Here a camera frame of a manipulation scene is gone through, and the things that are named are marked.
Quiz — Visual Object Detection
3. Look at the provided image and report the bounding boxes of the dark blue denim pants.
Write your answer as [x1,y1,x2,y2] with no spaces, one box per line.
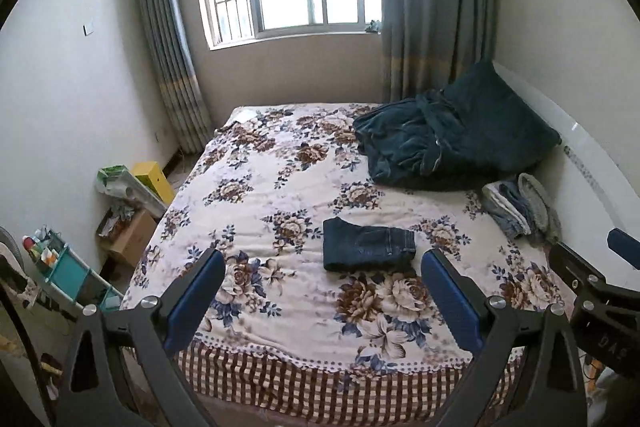
[322,218,416,272]

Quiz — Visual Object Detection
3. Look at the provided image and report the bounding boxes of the grey folded clothes pile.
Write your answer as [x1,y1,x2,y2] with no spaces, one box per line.
[480,172,562,246]

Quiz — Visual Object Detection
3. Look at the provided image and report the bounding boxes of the teal storage cart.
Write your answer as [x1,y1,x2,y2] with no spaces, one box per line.
[22,225,124,317]

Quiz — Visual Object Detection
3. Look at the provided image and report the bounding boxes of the cardboard box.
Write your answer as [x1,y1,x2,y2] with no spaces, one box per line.
[96,209,157,268]

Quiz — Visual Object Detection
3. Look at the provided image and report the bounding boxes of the floral bed quilt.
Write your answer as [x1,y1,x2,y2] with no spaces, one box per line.
[124,104,570,426]

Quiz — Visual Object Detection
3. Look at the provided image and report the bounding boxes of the dark teal blanket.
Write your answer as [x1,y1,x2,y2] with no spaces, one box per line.
[354,62,561,192]

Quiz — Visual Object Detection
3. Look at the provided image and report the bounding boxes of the white green plastic bag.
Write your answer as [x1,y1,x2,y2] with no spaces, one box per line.
[94,165,167,219]

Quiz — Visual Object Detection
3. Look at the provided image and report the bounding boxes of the yellow box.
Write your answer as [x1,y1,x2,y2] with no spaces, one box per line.
[131,161,175,206]

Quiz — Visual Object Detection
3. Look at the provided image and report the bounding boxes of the left grey curtain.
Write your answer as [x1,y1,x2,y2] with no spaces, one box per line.
[138,0,213,154]

